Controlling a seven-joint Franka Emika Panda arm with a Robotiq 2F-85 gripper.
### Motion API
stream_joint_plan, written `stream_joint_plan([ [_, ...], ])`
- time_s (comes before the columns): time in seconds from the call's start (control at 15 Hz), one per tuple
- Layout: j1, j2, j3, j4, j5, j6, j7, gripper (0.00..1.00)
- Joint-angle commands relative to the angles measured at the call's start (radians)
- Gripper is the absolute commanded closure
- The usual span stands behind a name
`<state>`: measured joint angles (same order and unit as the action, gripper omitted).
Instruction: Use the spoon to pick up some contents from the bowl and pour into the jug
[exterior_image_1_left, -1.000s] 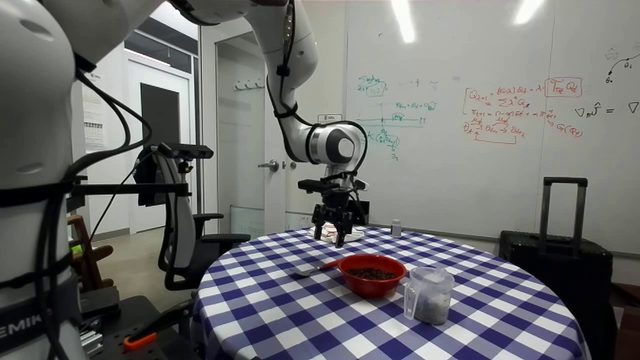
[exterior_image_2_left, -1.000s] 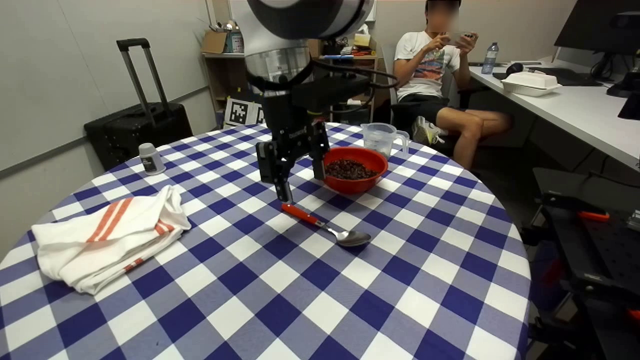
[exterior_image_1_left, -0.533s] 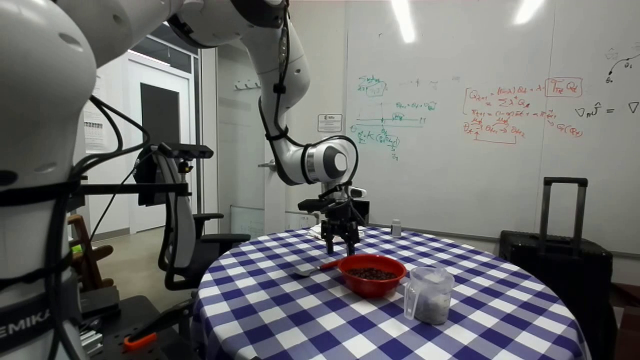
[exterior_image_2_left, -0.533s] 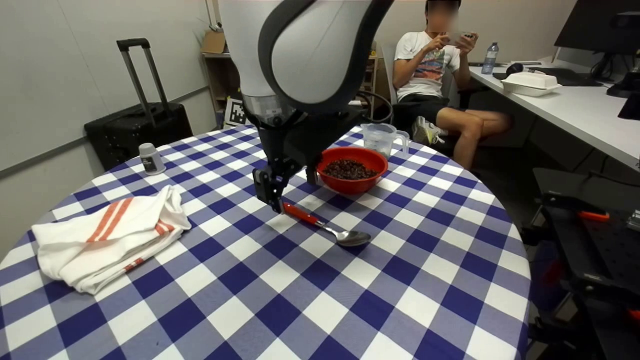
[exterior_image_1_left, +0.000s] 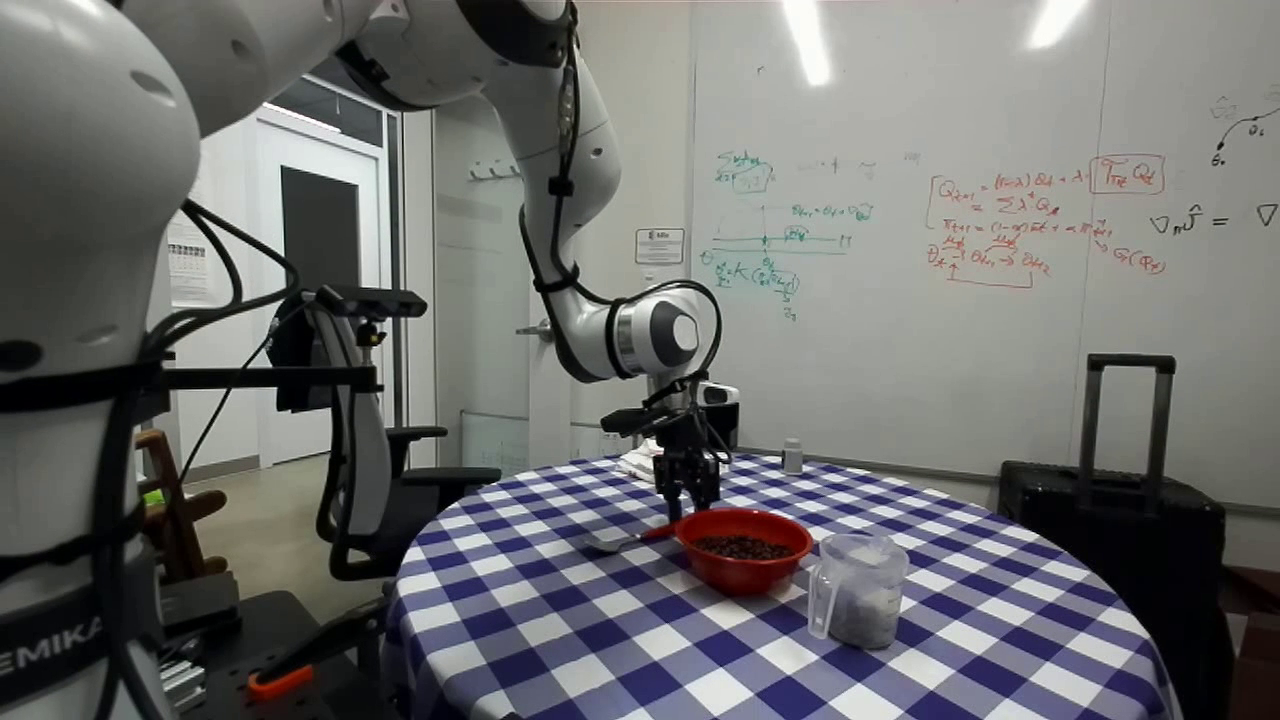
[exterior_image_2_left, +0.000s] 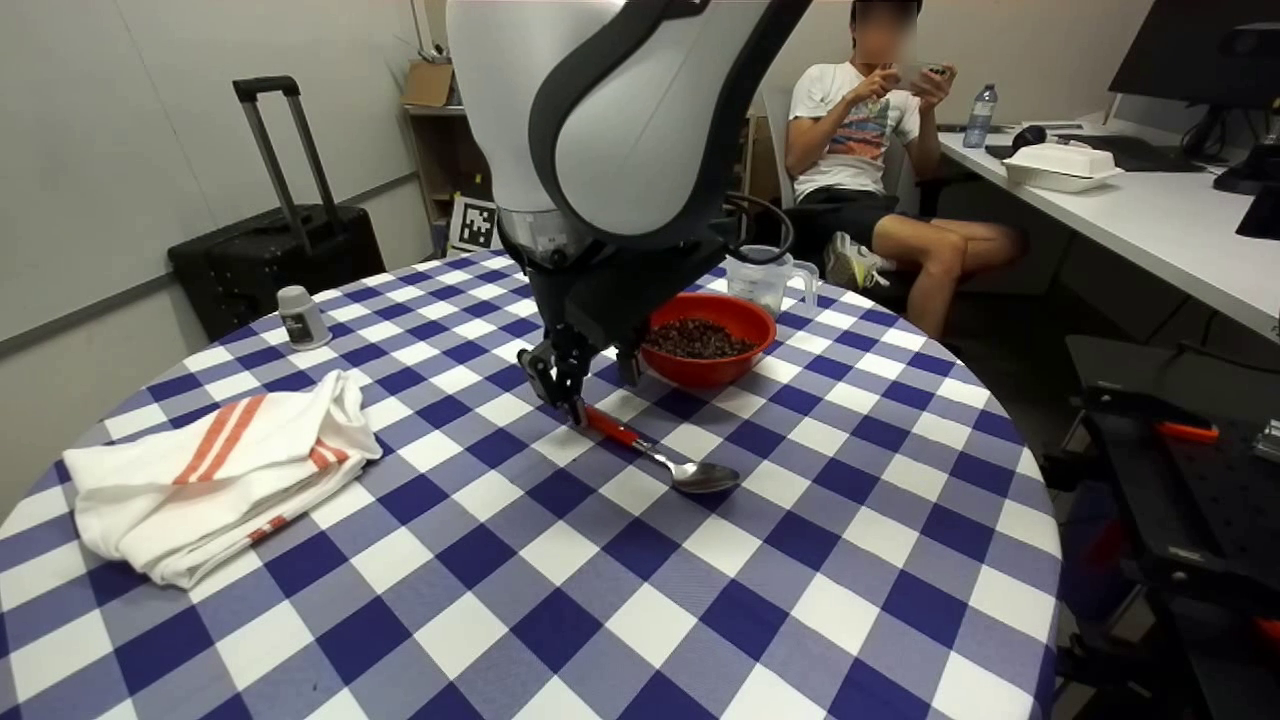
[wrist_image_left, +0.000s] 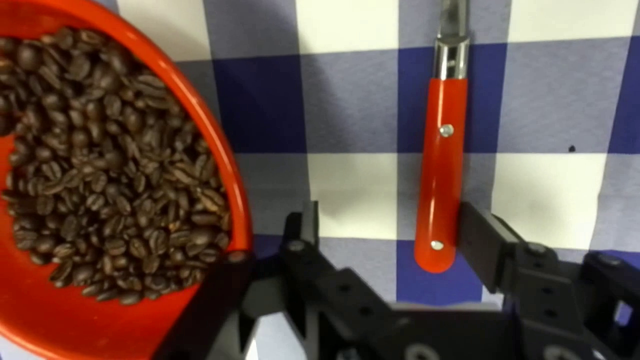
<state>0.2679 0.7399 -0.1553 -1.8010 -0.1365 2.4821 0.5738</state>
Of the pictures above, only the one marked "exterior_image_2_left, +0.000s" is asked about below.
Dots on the heap of dark beans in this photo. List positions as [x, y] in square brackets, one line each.
[700, 340]

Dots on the cardboard box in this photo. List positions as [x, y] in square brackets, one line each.
[430, 85]

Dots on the white foam takeaway box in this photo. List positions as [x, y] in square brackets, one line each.
[1060, 165]

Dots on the person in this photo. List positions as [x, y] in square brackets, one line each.
[860, 140]

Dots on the wooden shelf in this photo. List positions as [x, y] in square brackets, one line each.
[445, 160]

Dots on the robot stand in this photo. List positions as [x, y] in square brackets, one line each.
[1200, 520]

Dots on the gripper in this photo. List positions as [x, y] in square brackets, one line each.
[610, 295]

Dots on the black suitcase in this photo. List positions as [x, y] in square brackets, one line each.
[270, 265]

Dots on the small grey white shaker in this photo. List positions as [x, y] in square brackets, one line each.
[302, 320]

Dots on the red bowl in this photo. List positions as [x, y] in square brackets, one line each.
[710, 372]

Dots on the monitor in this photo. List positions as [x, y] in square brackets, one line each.
[1190, 50]

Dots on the white towel with orange stripes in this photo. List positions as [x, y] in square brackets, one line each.
[220, 480]

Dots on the office chair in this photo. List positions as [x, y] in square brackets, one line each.
[775, 140]

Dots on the white desk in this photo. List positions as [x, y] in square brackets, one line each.
[1170, 230]

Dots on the clear water bottle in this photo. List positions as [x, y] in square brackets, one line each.
[980, 120]

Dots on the blue white checked tablecloth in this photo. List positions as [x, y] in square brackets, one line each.
[560, 600]

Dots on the clear plastic measuring jug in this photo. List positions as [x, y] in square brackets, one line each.
[762, 280]

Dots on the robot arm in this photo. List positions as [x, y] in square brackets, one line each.
[640, 120]

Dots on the black white marker board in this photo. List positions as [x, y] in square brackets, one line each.
[474, 226]

